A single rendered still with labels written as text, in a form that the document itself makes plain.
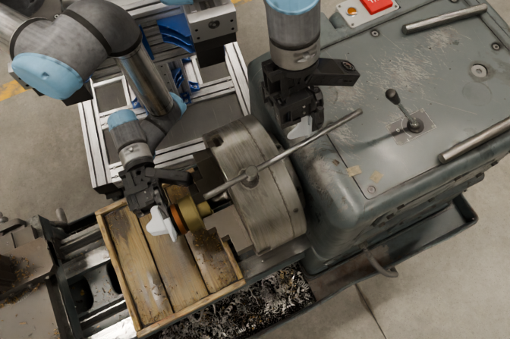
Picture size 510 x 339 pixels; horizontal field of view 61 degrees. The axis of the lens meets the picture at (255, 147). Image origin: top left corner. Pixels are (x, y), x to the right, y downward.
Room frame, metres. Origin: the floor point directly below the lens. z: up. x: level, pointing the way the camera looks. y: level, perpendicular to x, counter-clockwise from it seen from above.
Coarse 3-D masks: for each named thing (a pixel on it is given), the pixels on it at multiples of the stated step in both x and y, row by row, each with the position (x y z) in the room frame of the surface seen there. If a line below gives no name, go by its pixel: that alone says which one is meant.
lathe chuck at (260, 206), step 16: (224, 128) 0.43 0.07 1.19; (240, 128) 0.42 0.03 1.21; (224, 144) 0.38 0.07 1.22; (240, 144) 0.37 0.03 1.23; (256, 144) 0.37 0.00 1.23; (224, 160) 0.34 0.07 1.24; (240, 160) 0.33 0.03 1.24; (256, 160) 0.33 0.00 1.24; (224, 176) 0.30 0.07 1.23; (240, 192) 0.27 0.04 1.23; (256, 192) 0.27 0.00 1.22; (272, 192) 0.27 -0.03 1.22; (240, 208) 0.24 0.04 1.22; (256, 208) 0.24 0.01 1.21; (272, 208) 0.24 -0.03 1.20; (256, 224) 0.21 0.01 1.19; (272, 224) 0.21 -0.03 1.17; (288, 224) 0.21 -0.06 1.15; (256, 240) 0.18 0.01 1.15; (272, 240) 0.18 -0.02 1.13; (288, 240) 0.19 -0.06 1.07
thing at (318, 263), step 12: (468, 180) 0.37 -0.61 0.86; (480, 180) 0.36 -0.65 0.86; (456, 192) 0.34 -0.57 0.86; (420, 204) 0.31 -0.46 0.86; (432, 204) 0.31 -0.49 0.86; (444, 204) 0.38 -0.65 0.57; (408, 216) 0.28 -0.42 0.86; (420, 216) 0.32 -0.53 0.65; (384, 228) 0.25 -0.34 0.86; (396, 228) 0.29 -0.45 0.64; (360, 240) 0.22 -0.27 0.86; (372, 240) 0.27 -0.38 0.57; (312, 252) 0.20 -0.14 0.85; (348, 252) 0.23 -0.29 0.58; (312, 264) 0.19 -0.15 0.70; (324, 264) 0.19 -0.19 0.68
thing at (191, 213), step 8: (184, 200) 0.29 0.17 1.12; (192, 200) 0.29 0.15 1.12; (168, 208) 0.28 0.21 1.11; (176, 208) 0.28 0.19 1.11; (184, 208) 0.27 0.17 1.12; (192, 208) 0.27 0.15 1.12; (200, 208) 0.27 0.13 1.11; (208, 208) 0.27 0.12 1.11; (176, 216) 0.26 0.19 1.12; (184, 216) 0.25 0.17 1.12; (192, 216) 0.25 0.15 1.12; (200, 216) 0.25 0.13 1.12; (176, 224) 0.24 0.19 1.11; (184, 224) 0.24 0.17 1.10; (192, 224) 0.24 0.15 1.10; (200, 224) 0.24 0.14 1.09; (184, 232) 0.22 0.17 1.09; (192, 232) 0.23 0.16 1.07
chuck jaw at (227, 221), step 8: (232, 208) 0.27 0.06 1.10; (208, 216) 0.25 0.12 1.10; (216, 216) 0.25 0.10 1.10; (224, 216) 0.25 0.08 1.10; (232, 216) 0.25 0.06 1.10; (208, 224) 0.23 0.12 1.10; (216, 224) 0.23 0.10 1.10; (224, 224) 0.23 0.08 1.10; (232, 224) 0.23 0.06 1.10; (240, 224) 0.23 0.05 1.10; (208, 232) 0.22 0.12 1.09; (224, 232) 0.21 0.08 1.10; (232, 232) 0.21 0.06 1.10; (240, 232) 0.21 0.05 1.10; (224, 240) 0.20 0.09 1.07; (232, 240) 0.19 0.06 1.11; (240, 240) 0.19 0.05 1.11; (248, 240) 0.19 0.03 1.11; (240, 248) 0.18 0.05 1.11; (248, 248) 0.18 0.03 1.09; (264, 248) 0.18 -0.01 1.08
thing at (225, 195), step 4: (224, 192) 0.32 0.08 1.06; (228, 192) 0.33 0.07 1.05; (216, 196) 0.31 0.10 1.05; (220, 196) 0.31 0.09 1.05; (224, 196) 0.31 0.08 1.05; (228, 196) 0.31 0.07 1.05; (208, 200) 0.31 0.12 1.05; (212, 200) 0.31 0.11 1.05; (216, 200) 0.31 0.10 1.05; (220, 200) 0.31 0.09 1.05; (224, 200) 0.31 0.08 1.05; (228, 200) 0.31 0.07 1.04; (212, 204) 0.30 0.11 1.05; (216, 204) 0.30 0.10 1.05; (220, 204) 0.30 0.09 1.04; (212, 208) 0.29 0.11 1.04
